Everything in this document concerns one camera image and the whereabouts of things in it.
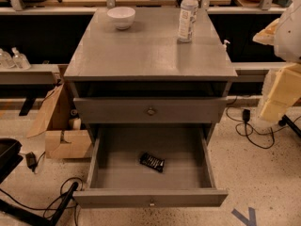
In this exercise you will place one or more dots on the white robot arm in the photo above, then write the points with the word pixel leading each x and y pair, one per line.
pixel 282 89

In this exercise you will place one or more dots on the closed grey upper drawer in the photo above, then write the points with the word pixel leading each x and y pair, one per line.
pixel 149 110

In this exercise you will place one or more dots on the grey shelf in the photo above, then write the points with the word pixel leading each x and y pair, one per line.
pixel 254 71
pixel 38 74

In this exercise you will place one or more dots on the clear sanitizer pump bottle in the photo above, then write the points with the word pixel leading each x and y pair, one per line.
pixel 20 59

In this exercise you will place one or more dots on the white ceramic bowl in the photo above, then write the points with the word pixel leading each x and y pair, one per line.
pixel 121 17

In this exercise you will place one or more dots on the small white pump bottle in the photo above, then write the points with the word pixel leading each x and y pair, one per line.
pixel 226 45

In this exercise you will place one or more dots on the open cardboard box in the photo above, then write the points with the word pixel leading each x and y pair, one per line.
pixel 57 119

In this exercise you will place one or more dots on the clear plastic water bottle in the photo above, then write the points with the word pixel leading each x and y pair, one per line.
pixel 188 15

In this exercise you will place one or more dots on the black rxbar chocolate bar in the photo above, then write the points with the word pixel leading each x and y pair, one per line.
pixel 152 162

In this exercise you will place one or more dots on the black bin left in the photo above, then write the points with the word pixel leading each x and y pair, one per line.
pixel 9 156

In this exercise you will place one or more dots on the open grey middle drawer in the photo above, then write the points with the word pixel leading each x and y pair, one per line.
pixel 117 179

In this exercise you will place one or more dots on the grey wooden drawer cabinet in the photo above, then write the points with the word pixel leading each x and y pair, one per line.
pixel 147 61

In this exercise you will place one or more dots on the grey shelf left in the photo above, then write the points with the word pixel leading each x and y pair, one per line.
pixel 38 74

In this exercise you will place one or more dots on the black power adapter left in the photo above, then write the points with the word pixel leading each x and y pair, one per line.
pixel 31 161

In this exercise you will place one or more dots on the black power adapter right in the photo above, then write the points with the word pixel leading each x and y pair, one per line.
pixel 246 115

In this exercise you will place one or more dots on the grey shelf right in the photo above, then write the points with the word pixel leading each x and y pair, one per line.
pixel 254 71

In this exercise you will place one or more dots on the black chair leg right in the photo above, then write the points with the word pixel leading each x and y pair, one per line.
pixel 287 121

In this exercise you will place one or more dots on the black power adapter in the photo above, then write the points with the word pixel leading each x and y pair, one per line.
pixel 246 115
pixel 31 161

